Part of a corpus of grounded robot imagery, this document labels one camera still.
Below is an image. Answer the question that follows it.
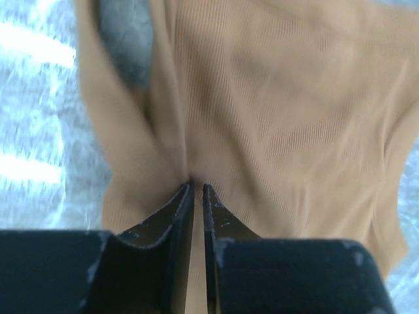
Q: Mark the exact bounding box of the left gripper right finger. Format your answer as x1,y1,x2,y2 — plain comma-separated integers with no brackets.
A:
202,184,261,313

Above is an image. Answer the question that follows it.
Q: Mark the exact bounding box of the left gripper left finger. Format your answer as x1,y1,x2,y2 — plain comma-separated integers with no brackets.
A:
81,183,194,313

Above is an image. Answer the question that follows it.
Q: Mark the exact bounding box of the tan tank top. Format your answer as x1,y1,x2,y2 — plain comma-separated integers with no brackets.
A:
75,1,418,313

